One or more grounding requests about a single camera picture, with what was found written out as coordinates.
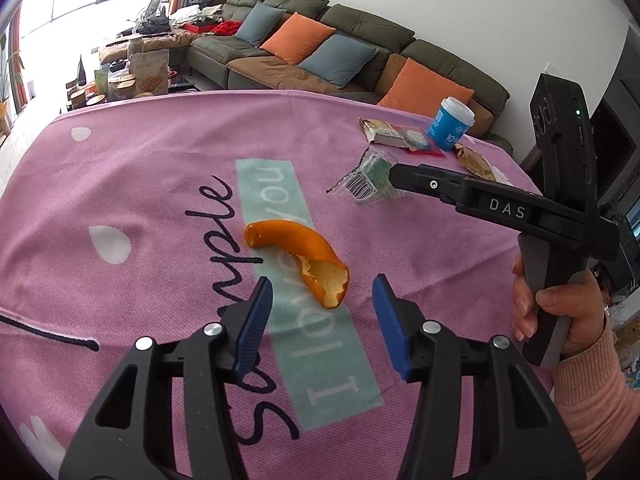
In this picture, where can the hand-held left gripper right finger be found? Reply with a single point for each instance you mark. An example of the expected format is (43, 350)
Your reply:
(392, 330)

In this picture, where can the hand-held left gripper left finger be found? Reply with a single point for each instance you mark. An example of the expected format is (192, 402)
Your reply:
(255, 325)

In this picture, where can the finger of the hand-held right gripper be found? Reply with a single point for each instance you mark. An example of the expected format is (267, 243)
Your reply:
(425, 182)

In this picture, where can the clear plastic wrapper green print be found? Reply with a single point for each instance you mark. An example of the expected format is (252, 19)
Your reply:
(365, 180)

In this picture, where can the orange peel piece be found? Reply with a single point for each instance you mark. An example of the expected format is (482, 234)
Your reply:
(320, 255)

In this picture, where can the person's right forearm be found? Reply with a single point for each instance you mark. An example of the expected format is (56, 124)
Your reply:
(600, 400)

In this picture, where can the person's right hand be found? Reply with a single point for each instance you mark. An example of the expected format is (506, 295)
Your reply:
(585, 310)

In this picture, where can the red-edged clear packet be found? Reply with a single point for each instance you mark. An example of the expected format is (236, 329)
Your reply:
(420, 142)

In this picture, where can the brown foil wrapper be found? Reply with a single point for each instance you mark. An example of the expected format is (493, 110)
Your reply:
(475, 162)

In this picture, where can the blue paper cup white lid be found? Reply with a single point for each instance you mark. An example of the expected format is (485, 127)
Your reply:
(447, 127)

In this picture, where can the dark cabinet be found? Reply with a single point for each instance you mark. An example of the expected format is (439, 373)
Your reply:
(620, 135)

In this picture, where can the beige snack packet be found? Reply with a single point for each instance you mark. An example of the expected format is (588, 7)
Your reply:
(385, 132)

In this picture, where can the orange cushion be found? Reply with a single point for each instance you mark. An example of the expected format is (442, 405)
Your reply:
(295, 37)
(425, 85)

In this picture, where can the blue-grey cushion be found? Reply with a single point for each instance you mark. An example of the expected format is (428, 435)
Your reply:
(257, 25)
(337, 60)

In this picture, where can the green sofa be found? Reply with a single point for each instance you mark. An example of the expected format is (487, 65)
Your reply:
(380, 25)

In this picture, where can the brown sofa cover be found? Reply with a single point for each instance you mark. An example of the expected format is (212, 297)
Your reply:
(280, 72)

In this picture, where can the pink printed blanket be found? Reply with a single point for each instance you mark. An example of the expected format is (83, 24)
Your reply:
(150, 160)

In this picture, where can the red cloth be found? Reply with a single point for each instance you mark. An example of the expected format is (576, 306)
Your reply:
(227, 27)

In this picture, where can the coffee table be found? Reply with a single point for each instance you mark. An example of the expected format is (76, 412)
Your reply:
(175, 82)

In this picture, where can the wooden lidded jar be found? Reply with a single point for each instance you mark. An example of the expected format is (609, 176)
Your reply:
(122, 86)

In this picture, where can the brown paper bag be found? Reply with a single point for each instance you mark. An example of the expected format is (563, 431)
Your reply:
(149, 72)

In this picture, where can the white clothes pile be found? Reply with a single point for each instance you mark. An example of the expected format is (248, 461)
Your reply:
(197, 14)

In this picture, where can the green box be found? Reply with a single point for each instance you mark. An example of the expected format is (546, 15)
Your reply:
(102, 82)

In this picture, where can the black bag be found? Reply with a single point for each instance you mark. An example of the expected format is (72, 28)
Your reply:
(152, 22)

